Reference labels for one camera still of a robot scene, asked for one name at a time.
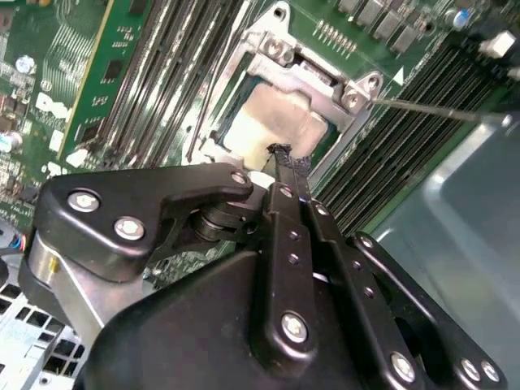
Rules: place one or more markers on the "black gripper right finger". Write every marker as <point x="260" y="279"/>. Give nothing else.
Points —
<point x="343" y="252"/>

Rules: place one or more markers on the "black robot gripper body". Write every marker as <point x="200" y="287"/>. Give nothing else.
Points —
<point x="183" y="325"/>

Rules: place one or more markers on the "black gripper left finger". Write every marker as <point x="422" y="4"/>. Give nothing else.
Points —
<point x="122" y="195"/>

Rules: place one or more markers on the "silver topped CPU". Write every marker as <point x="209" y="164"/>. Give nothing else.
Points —
<point x="276" y="118"/>

